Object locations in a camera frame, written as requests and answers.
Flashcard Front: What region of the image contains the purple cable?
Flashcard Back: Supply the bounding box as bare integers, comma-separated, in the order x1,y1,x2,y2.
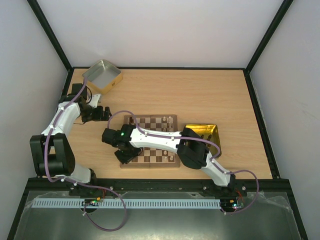
106,110,260,215
44,76,128,232

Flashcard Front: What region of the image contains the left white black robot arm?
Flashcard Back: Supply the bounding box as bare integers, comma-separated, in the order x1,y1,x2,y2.
29,83,112,185

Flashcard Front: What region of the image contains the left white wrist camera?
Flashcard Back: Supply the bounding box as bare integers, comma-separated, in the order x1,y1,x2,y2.
87,94,102,108

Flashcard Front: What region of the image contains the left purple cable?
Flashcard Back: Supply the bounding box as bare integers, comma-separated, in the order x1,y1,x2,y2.
44,76,128,232

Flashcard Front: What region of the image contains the gold tin tray with pieces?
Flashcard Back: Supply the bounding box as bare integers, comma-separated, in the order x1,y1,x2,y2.
185,124,222,159

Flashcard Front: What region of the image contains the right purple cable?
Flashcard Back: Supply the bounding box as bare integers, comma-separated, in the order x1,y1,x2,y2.
106,110,260,215

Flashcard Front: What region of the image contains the wooden chess board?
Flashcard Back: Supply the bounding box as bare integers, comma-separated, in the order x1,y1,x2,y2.
119,114,180,169

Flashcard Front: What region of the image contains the grey slotted cable duct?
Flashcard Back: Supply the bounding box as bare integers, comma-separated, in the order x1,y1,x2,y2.
31,198,221,209

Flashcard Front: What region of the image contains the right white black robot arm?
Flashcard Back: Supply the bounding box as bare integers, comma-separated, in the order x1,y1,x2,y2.
101,124,236,196

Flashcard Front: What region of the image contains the empty silver gold tin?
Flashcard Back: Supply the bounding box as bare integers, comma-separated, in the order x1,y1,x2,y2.
82,59,123,95

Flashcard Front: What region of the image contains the black cage frame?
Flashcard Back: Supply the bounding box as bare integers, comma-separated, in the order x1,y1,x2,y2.
7,0,308,240

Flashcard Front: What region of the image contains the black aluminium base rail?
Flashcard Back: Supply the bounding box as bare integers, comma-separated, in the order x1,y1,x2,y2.
24,176,291,197

